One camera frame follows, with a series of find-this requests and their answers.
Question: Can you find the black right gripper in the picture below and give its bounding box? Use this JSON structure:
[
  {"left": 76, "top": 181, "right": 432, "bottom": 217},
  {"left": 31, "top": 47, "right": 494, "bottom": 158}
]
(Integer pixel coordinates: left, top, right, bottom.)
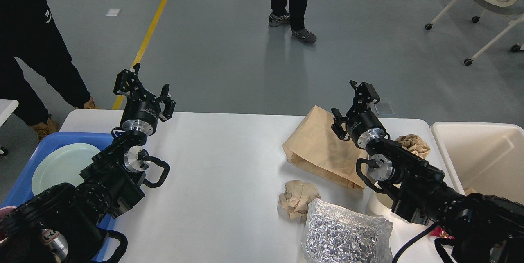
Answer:
[{"left": 331, "top": 80, "right": 387, "bottom": 149}]

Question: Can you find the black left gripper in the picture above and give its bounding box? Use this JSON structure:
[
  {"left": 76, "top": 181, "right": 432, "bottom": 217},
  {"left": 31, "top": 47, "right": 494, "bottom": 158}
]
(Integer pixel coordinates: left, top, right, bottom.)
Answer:
[{"left": 113, "top": 63, "right": 176, "bottom": 136}]

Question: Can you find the brown paper bag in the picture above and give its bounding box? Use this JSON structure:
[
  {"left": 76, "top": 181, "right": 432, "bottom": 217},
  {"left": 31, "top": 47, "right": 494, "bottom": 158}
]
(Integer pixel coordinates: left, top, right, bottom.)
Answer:
[{"left": 282, "top": 106, "right": 367, "bottom": 190}]

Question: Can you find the white cup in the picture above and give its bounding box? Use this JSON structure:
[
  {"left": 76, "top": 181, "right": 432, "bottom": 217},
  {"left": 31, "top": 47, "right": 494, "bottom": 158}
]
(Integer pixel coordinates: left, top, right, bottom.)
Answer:
[{"left": 365, "top": 191, "right": 393, "bottom": 218}]

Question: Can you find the brown paper ball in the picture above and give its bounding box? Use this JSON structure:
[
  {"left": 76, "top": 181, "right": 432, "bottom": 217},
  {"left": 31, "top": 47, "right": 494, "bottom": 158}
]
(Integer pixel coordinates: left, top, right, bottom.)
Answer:
[{"left": 279, "top": 180, "right": 321, "bottom": 220}]

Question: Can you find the light green plate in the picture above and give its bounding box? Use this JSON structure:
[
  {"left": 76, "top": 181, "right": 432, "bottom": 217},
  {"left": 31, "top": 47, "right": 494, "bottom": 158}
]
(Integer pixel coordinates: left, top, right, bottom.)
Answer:
[{"left": 31, "top": 143, "right": 100, "bottom": 196}]

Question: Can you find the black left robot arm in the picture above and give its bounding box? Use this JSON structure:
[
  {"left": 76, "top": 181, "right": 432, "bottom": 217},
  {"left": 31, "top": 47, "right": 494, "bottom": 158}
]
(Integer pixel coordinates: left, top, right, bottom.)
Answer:
[{"left": 1, "top": 63, "right": 176, "bottom": 263}]

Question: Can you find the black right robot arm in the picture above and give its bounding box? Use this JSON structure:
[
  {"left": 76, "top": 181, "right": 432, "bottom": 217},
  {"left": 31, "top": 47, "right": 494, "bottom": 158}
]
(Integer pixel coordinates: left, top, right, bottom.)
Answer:
[{"left": 332, "top": 81, "right": 524, "bottom": 263}]

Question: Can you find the crumpled paper ball right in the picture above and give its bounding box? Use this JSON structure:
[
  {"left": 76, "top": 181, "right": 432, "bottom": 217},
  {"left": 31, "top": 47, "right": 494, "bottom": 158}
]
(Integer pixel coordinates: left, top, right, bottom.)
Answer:
[{"left": 396, "top": 134, "right": 431, "bottom": 160}]

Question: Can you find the silver foil bubble bag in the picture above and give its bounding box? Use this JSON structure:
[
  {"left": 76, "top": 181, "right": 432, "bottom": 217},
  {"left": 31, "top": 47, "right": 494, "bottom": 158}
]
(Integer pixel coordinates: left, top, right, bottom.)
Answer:
[{"left": 301, "top": 198, "right": 393, "bottom": 263}]

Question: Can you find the person in black clothes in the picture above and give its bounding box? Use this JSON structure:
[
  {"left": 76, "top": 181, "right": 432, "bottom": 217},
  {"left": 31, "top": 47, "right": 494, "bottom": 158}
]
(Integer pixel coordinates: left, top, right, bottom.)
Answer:
[{"left": 268, "top": 0, "right": 317, "bottom": 45}]

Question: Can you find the white plastic bin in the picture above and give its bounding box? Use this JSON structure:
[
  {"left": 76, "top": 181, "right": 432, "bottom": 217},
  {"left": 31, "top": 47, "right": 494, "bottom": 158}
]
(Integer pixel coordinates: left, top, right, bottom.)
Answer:
[{"left": 431, "top": 122, "right": 524, "bottom": 203}]

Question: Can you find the blue plastic tray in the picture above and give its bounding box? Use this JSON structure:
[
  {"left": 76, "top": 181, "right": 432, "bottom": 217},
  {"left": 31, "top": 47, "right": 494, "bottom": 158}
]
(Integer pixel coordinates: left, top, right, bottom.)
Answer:
[{"left": 0, "top": 131, "right": 117, "bottom": 262}]

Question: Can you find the pink mug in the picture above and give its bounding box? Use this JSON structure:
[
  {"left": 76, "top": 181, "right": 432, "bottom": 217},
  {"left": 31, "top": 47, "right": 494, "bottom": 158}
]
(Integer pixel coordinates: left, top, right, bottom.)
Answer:
[{"left": 0, "top": 206, "right": 17, "bottom": 242}]

